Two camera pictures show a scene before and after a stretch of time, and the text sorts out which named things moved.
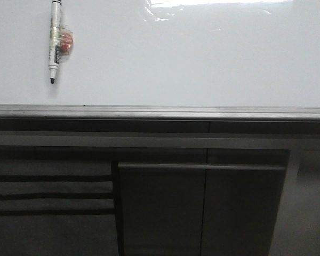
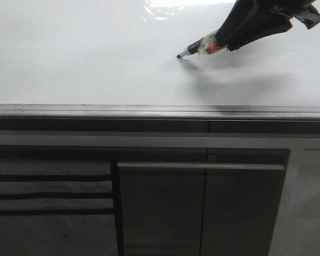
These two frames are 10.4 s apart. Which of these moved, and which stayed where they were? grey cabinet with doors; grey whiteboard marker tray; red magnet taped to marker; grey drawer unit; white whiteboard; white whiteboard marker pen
Moved: red magnet taped to marker; white whiteboard marker pen
Stayed: white whiteboard; grey cabinet with doors; grey whiteboard marker tray; grey drawer unit
